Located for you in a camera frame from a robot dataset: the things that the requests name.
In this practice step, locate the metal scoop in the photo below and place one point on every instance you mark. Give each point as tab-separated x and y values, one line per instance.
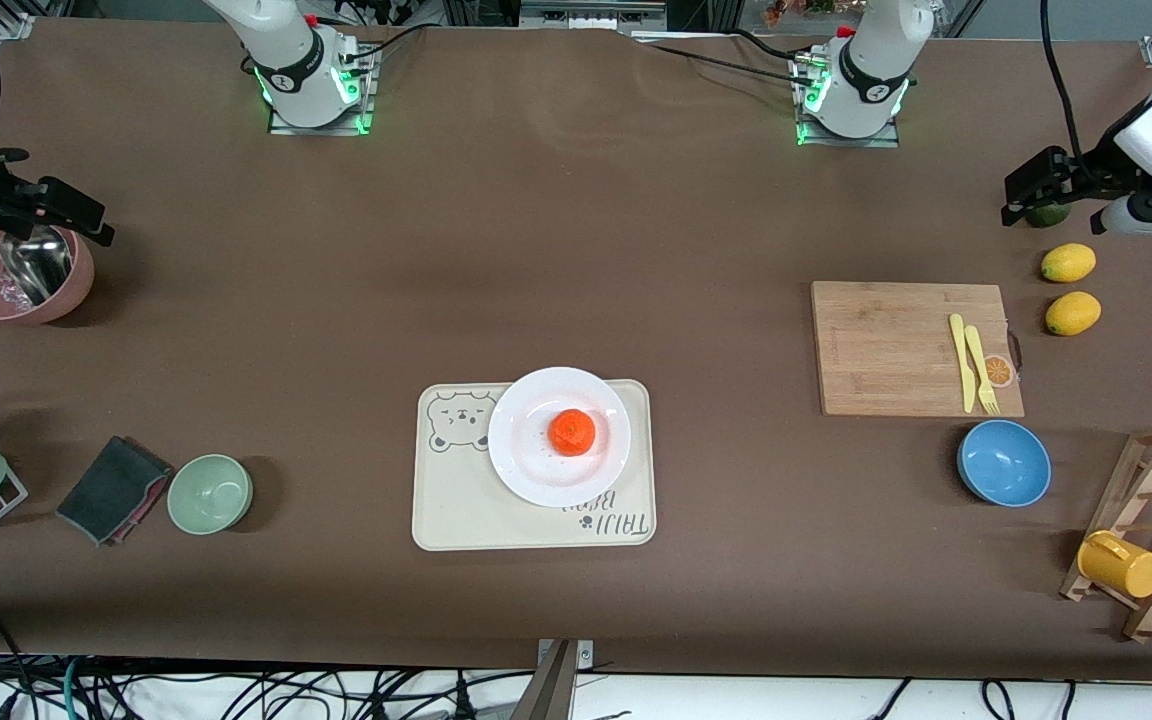
36	265

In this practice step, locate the orange mandarin fruit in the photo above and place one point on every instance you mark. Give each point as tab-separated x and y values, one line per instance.
572	432

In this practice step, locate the cream tray with bear print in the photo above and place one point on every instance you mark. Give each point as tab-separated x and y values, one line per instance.
456	510

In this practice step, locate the orange slice disc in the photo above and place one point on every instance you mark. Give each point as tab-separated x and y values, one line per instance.
999	371

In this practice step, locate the dark grey folded cloth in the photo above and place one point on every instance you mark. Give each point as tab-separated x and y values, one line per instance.
111	488

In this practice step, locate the yellow plastic knife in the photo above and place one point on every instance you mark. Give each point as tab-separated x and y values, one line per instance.
963	365

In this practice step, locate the blue bowl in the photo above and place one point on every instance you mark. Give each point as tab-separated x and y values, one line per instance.
1004	463

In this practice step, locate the dark green avocado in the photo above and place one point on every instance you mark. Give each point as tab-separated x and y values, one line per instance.
1051	215

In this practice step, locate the pale green bowl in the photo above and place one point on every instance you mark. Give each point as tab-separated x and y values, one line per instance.
210	494

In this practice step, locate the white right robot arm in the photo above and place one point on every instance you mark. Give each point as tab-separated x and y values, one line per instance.
296	70

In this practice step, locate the yellow lemon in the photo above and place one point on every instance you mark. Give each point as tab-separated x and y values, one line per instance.
1073	313
1068	262

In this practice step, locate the bamboo cutting board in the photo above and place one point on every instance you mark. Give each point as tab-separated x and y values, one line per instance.
896	350

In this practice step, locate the pink bowl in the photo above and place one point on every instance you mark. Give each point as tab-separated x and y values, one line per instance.
71	290

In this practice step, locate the yellow plastic cup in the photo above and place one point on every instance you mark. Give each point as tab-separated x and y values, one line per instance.
1121	565

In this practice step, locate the white round plate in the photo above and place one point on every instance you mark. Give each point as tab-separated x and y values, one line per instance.
526	450

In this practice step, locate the yellow plastic fork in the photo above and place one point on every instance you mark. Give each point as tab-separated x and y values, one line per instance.
981	370

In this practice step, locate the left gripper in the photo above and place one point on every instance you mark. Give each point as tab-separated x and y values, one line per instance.
1093	172

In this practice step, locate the aluminium mount bracket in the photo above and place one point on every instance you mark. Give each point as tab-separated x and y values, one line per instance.
551	685

